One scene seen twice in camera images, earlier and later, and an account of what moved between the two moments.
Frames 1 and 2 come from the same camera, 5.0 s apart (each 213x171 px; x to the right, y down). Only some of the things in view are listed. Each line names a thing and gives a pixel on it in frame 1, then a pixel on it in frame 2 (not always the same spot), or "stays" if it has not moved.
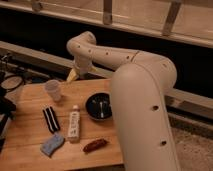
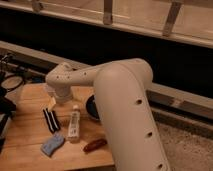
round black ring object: (12, 82) stays
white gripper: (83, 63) to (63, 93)
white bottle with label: (74, 125) stays
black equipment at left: (7, 107) stays
